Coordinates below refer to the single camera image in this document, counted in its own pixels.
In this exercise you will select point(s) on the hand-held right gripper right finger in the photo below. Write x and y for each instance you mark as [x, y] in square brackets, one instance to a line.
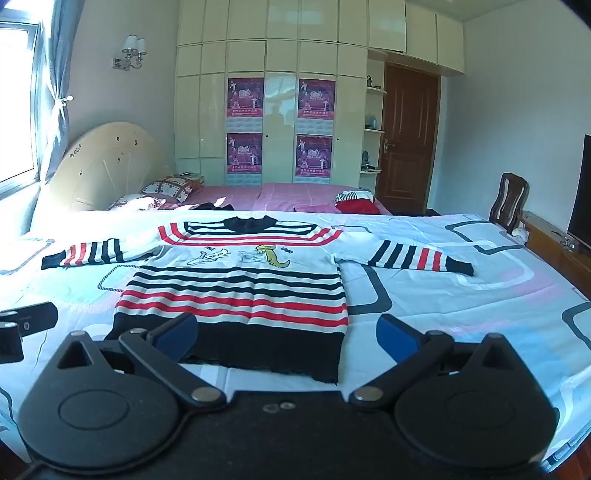
[396, 336]

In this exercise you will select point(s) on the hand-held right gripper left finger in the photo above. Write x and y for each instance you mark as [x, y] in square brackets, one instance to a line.
[178, 333]

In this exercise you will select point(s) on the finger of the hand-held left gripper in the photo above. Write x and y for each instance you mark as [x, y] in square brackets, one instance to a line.
[10, 344]
[39, 316]

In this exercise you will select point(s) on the striped knit sweater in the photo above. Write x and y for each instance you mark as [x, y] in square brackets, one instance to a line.
[231, 286]

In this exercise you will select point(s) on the black garment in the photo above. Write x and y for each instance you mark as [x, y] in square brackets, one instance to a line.
[212, 206]

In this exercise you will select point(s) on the red garment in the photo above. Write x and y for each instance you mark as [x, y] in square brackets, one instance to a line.
[362, 206]

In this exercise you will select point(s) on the white red patterned pillow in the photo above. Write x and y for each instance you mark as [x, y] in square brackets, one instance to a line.
[134, 201]

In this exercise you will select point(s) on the brown grid pillow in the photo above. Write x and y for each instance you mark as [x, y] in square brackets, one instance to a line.
[170, 188]

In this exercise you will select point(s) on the small striped garment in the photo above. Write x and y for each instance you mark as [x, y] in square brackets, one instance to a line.
[351, 196]

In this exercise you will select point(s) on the bedside table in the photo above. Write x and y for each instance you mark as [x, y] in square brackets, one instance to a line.
[191, 177]

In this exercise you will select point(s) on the cream headboard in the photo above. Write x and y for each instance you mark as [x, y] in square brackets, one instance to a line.
[106, 166]

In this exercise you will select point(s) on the pink bed sheet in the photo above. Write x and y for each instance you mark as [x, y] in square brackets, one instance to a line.
[286, 196]

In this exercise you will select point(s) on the wooden chair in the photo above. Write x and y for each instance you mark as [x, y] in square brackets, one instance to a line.
[508, 198]

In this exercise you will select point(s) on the dark shelf object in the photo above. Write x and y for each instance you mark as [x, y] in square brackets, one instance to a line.
[368, 160]

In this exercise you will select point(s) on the wooden television cabinet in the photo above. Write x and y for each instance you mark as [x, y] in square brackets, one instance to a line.
[549, 240]

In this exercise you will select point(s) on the brown wooden door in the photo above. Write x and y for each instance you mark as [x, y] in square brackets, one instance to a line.
[408, 138]

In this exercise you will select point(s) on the window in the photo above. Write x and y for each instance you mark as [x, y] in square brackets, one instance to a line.
[16, 106]

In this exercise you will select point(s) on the blue bottle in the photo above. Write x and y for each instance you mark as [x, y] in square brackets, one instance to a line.
[372, 122]

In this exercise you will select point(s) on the grey curtain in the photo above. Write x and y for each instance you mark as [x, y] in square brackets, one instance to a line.
[57, 92]

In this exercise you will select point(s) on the black television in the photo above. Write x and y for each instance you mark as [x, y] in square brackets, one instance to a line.
[581, 194]

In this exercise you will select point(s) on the cream wardrobe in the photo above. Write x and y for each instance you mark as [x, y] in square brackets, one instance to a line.
[281, 55]

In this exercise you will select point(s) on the purple wall poster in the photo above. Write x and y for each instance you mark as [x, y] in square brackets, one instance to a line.
[244, 97]
[316, 98]
[244, 152]
[314, 154]

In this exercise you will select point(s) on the wall lamp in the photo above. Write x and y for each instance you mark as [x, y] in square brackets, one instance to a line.
[131, 48]

